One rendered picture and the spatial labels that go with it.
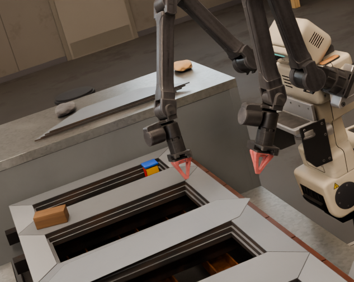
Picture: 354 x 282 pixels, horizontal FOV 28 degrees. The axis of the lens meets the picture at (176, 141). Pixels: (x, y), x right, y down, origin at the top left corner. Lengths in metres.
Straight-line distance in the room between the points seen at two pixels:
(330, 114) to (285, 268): 0.74
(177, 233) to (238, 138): 1.03
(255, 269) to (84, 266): 0.59
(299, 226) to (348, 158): 0.30
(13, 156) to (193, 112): 0.81
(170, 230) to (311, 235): 0.50
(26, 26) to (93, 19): 0.98
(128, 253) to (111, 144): 0.87
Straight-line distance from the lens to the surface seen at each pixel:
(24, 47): 10.35
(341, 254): 2.34
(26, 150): 2.99
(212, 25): 2.57
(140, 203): 2.64
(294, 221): 2.59
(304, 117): 2.50
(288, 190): 4.42
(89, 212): 2.66
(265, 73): 2.17
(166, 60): 2.45
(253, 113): 2.18
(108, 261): 2.26
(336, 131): 2.56
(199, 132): 3.15
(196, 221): 2.34
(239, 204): 2.37
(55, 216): 2.63
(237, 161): 3.26
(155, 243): 2.28
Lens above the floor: 1.89
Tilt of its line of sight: 19 degrees down
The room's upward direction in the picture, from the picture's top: 15 degrees counter-clockwise
